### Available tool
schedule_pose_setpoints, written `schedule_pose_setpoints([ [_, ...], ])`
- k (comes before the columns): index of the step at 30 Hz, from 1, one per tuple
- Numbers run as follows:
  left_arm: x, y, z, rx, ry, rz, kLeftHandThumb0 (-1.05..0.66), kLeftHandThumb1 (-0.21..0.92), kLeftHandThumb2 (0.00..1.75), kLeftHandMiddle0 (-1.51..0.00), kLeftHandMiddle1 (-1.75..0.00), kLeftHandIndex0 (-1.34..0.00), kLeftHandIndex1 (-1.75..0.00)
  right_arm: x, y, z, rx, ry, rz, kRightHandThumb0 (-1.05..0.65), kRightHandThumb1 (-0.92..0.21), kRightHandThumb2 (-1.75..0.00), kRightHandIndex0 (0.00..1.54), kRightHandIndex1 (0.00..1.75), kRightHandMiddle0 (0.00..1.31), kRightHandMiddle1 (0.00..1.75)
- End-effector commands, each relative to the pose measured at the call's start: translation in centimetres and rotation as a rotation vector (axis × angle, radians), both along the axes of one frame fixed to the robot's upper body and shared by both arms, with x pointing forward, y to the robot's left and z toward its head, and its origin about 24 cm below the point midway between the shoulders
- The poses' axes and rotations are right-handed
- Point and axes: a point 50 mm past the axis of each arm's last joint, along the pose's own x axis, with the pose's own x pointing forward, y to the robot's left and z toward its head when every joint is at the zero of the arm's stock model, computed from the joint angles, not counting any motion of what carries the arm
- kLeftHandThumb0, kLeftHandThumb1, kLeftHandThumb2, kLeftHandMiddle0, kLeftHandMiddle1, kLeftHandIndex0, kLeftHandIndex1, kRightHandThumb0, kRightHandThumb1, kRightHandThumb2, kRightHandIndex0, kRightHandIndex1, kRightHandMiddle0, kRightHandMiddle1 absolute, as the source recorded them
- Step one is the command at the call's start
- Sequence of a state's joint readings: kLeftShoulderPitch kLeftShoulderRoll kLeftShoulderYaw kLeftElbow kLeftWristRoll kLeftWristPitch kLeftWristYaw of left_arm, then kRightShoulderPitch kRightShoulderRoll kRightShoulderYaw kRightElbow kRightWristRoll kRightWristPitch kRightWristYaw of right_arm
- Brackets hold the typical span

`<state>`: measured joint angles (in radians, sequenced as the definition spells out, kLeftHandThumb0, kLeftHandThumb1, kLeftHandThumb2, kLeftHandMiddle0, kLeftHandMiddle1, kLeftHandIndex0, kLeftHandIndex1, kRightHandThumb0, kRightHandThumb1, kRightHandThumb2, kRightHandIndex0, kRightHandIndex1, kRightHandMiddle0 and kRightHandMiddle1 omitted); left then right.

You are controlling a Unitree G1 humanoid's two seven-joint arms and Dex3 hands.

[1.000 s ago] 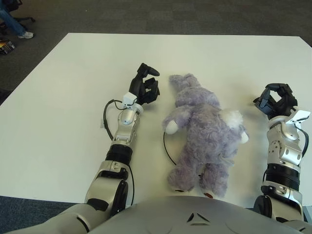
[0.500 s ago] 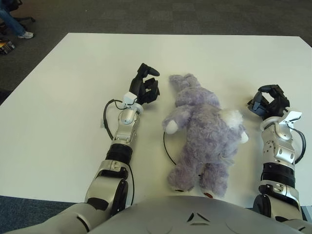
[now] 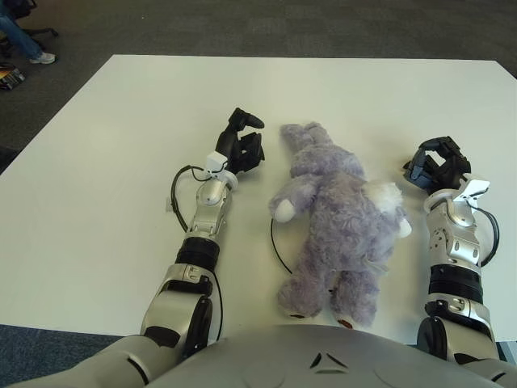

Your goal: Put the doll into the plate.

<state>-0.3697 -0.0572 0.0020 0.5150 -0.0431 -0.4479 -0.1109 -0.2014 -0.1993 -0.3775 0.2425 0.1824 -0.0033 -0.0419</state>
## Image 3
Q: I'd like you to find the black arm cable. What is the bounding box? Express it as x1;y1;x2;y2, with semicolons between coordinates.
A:
470;205;501;268
170;164;207;234

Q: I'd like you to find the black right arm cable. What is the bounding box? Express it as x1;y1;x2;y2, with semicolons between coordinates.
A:
470;205;501;268

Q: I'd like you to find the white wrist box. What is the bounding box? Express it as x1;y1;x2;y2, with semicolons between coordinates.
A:
454;177;492;203
204;152;228;173

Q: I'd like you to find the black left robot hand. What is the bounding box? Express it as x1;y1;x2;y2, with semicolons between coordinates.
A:
216;107;267;175

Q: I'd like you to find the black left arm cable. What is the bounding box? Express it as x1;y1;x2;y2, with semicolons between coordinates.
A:
170;164;207;234

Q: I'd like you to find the black swivel chair base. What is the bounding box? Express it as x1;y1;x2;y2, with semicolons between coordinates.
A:
18;27;60;40

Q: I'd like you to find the silver robot torso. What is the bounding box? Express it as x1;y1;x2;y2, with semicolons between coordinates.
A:
15;323;517;388

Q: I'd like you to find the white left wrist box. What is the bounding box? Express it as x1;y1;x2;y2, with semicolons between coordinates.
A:
204;152;228;173

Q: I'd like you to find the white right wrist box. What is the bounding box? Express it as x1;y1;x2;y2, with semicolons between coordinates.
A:
454;177;492;203

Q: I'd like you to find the blue jeans leg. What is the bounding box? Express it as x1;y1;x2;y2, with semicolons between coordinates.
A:
0;15;44;60

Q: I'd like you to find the white plate black rim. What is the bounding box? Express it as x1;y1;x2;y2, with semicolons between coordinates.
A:
269;217;294;276

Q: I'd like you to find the purple plush bear doll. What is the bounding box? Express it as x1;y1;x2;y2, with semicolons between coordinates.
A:
269;120;413;329

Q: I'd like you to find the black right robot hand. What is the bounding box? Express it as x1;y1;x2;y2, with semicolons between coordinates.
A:
401;136;473;197

